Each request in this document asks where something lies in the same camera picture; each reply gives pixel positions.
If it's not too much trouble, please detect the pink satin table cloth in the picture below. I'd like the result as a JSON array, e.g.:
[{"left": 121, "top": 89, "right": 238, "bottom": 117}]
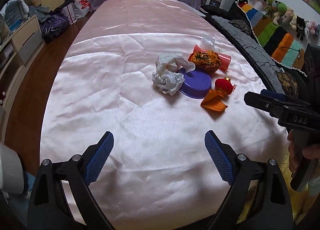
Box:
[{"left": 40, "top": 0, "right": 287, "bottom": 229}]

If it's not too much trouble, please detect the white paper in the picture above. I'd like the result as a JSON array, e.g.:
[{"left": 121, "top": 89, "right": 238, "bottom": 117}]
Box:
[{"left": 152, "top": 52, "right": 196, "bottom": 96}]

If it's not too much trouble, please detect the red white shopping bag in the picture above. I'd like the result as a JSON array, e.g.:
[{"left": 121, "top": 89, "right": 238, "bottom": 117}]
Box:
[{"left": 73, "top": 0, "right": 91, "bottom": 19}]

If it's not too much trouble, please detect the clear plastic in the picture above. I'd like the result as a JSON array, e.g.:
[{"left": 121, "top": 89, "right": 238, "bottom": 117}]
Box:
[{"left": 200, "top": 36, "right": 220, "bottom": 53}]

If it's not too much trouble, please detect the white round trash can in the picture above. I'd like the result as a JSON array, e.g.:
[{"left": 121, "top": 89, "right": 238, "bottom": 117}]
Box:
[{"left": 0, "top": 144, "right": 24, "bottom": 195}]

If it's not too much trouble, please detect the striped crochet blanket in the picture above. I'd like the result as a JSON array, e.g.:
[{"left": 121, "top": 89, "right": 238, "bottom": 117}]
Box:
[{"left": 239, "top": 3, "right": 304, "bottom": 70}]

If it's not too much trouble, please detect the red orange wrapper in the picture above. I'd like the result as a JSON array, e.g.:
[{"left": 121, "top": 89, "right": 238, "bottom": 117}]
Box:
[{"left": 188, "top": 51, "right": 222, "bottom": 75}]

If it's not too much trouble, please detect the person's right hand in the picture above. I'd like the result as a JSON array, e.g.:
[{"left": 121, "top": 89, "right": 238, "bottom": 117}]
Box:
[{"left": 287, "top": 130, "right": 320, "bottom": 173}]

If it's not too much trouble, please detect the yellow fluffy rug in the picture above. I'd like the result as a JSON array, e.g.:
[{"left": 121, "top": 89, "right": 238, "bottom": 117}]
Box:
[{"left": 237, "top": 152, "right": 317, "bottom": 225}]

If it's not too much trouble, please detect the orange paper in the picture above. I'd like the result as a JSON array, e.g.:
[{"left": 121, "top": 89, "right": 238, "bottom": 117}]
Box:
[{"left": 201, "top": 89, "right": 228, "bottom": 112}]

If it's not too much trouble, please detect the black sofa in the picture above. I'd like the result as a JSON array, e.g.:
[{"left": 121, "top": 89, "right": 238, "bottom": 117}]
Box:
[{"left": 201, "top": 4, "right": 319, "bottom": 110}]

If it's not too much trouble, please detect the purple plastic lid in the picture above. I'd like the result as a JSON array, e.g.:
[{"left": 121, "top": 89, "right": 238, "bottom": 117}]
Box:
[{"left": 178, "top": 68, "right": 212, "bottom": 99}]

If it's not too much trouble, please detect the wooden tv cabinet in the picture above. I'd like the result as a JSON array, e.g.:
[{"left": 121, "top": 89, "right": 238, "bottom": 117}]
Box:
[{"left": 1, "top": 15, "right": 45, "bottom": 143}]

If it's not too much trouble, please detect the red round ornament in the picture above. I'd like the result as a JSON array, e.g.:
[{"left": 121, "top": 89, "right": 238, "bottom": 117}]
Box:
[{"left": 215, "top": 77, "right": 236, "bottom": 95}]

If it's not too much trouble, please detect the purple bag on floor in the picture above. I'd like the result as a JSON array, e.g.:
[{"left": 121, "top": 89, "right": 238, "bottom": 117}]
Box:
[{"left": 40, "top": 14, "right": 69, "bottom": 44}]

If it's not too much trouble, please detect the red plastic cup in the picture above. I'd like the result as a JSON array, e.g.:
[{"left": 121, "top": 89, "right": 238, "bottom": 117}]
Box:
[{"left": 193, "top": 44, "right": 231, "bottom": 71}]

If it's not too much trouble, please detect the grey sofa throw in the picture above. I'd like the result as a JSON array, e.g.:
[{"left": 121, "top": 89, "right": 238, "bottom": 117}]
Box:
[{"left": 208, "top": 15, "right": 285, "bottom": 94}]

